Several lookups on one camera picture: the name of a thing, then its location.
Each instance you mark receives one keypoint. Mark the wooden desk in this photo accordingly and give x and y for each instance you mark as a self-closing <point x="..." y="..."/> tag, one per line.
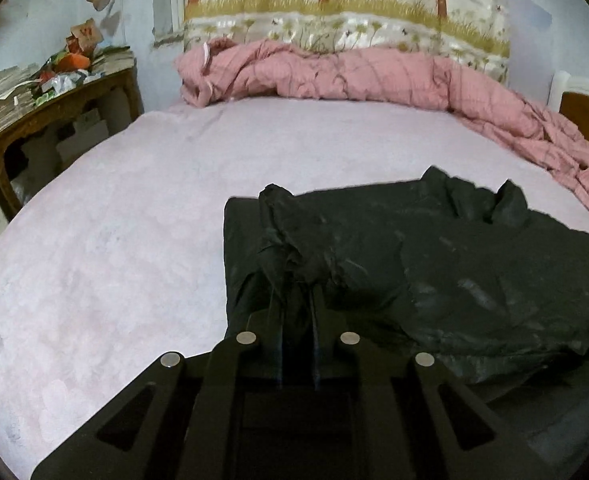
<point x="74" y="110"/>

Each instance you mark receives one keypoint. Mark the tree print curtain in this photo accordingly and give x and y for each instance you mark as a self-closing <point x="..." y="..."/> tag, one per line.
<point x="349" y="10"/>

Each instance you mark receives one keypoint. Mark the bed with pink floral sheet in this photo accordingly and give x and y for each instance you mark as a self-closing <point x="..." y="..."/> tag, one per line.
<point x="124" y="260"/>

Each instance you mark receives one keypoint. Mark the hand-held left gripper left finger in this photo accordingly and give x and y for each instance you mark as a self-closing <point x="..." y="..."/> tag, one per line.
<point x="224" y="385"/>

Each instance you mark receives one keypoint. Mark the black puffer jacket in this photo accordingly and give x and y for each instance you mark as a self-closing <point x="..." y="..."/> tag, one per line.
<point x="449" y="270"/>

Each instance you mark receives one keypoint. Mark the white storage box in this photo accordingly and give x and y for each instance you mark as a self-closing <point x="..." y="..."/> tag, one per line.
<point x="82" y="132"/>

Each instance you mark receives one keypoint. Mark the pink checked quilt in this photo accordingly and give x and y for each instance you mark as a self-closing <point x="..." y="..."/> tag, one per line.
<point x="374" y="80"/>

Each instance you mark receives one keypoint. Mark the white framed window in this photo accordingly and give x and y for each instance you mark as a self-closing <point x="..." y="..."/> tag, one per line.
<point x="167" y="5"/>

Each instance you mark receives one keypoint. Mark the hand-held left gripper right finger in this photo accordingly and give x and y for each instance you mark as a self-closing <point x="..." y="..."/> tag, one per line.
<point x="374" y="385"/>

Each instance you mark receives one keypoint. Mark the white and wooden headboard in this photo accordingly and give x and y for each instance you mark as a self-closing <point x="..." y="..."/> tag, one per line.
<point x="581" y="107"/>

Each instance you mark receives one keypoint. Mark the orange snack bag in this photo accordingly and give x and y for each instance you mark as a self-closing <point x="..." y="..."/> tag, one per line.
<point x="77" y="55"/>

